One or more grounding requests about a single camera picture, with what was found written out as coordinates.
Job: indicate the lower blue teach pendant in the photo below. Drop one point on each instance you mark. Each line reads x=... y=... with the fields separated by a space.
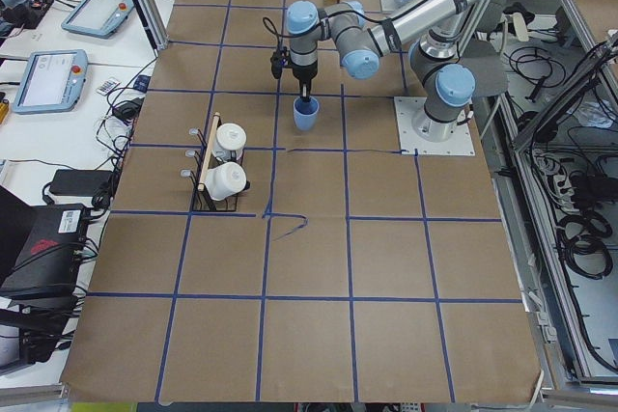
x=52 y=82

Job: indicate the upper blue teach pendant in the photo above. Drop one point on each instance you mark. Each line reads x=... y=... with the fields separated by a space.
x=98 y=18

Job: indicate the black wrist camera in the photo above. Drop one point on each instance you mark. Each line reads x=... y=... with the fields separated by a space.
x=279 y=60

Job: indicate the light blue plastic cup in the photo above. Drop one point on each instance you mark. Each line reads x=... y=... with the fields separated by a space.
x=305 y=118

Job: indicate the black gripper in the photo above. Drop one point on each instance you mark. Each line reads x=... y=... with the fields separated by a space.
x=304 y=74

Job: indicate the black power adapter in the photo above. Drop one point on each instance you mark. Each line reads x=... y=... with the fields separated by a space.
x=79 y=183

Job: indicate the black red computer box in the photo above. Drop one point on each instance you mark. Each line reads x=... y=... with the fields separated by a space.
x=39 y=246

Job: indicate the small remote control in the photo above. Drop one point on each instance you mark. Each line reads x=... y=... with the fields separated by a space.
x=109 y=85

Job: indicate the white ceramic mug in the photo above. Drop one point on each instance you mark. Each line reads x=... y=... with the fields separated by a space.
x=226 y=180
x=229 y=143

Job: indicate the black wire cup rack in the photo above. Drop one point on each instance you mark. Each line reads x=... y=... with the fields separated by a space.
x=201 y=198

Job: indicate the blue teach pendant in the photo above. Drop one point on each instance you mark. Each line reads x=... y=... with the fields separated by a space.
x=98 y=18
x=52 y=82

